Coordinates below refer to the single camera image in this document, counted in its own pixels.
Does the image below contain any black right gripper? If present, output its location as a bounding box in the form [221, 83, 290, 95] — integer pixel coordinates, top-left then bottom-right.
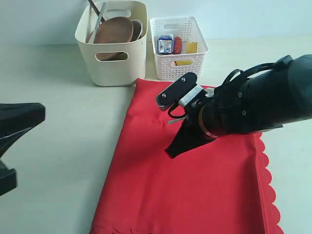
[165, 85, 249, 158]

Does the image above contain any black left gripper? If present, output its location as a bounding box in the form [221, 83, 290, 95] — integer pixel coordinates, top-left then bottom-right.
[0, 103, 46, 196]

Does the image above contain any red tablecloth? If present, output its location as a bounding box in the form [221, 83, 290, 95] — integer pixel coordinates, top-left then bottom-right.
[90, 79, 282, 234]

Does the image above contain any yellow cake wedge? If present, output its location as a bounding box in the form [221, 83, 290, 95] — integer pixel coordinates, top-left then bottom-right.
[175, 42, 197, 66]

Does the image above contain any red sausage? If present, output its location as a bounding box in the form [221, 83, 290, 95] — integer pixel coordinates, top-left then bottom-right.
[173, 37, 183, 55]

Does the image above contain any small milk carton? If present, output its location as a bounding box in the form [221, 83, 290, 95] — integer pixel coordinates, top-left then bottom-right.
[157, 34, 174, 55]

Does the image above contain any silver table knife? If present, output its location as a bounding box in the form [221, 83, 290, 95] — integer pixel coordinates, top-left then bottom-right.
[88, 2, 106, 43]

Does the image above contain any white ceramic bowl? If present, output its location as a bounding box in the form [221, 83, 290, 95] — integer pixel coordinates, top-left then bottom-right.
[131, 19, 143, 42]

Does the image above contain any round wooden plate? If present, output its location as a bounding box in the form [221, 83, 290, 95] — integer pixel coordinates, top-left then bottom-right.
[86, 17, 134, 61]

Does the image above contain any dark wooden chopstick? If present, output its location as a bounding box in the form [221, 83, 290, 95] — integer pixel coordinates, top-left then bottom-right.
[88, 0, 105, 22]

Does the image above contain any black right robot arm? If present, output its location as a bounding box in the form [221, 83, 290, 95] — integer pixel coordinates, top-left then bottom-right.
[158, 54, 312, 158]

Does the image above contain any white perforated plastic basket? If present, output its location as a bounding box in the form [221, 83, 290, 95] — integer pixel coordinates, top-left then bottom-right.
[150, 16, 209, 80]

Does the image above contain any cream plastic storage bin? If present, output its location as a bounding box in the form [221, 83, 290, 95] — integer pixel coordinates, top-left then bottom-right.
[75, 0, 148, 86]

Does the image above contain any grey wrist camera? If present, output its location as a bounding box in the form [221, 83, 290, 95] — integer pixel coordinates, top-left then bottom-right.
[155, 72, 207, 111]

